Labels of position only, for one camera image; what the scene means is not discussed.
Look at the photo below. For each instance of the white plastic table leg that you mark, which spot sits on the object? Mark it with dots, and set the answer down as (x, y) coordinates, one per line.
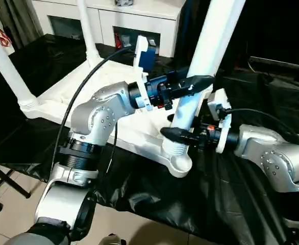
(210, 46)
(88, 30)
(9, 71)

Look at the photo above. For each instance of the white plastic table top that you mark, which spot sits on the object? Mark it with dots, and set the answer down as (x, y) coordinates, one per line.
(63, 97)

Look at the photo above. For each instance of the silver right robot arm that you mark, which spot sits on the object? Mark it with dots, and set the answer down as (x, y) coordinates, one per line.
(272, 153)

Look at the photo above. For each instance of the black plastic mat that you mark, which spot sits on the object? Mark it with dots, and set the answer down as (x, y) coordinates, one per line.
(241, 204)

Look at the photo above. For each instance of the white glass-door cabinet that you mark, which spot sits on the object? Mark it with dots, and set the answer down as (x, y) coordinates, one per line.
(139, 15)

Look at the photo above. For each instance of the small grey cabinet ornament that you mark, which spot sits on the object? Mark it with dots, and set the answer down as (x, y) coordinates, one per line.
(125, 2)

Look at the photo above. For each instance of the black flat screen television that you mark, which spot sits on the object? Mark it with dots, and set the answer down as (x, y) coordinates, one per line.
(282, 30)

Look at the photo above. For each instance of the dark robot torso part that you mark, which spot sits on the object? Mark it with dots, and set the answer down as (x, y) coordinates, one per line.
(111, 240)

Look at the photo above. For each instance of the grey curtain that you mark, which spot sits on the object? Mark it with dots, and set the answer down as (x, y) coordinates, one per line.
(19, 20)

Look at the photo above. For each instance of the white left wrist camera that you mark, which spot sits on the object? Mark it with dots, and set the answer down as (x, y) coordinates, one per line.
(143, 61)

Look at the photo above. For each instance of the black folding table frame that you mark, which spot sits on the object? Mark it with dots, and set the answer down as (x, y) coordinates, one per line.
(4, 178)

